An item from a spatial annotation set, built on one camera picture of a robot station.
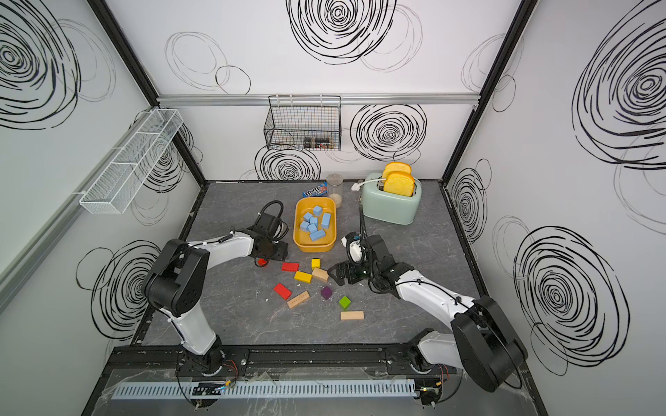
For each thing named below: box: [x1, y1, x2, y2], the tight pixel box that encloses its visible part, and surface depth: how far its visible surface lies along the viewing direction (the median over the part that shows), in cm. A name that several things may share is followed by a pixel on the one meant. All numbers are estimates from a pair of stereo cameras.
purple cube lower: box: [320, 286, 333, 300], surface depth 88 cm
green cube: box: [338, 295, 352, 312], surface depth 85 cm
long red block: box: [274, 282, 293, 301], surface depth 88 cm
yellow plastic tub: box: [293, 196, 338, 254], surface depth 104 cm
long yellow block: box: [293, 270, 314, 284], surface depth 91 cm
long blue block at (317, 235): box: [309, 229, 327, 242], surface depth 102 cm
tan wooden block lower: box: [287, 290, 311, 309], surface depth 86 cm
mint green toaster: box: [360, 172, 423, 226], surface depth 98 cm
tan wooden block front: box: [339, 311, 365, 320], surface depth 84 cm
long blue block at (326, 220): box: [321, 212, 332, 229], surface depth 104 cm
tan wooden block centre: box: [311, 266, 330, 283], surface depth 91 cm
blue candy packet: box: [301, 181, 329, 198], surface depth 118 cm
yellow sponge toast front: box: [383, 172, 416, 197], surface depth 96 cm
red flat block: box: [280, 261, 301, 273], surface depth 93 cm
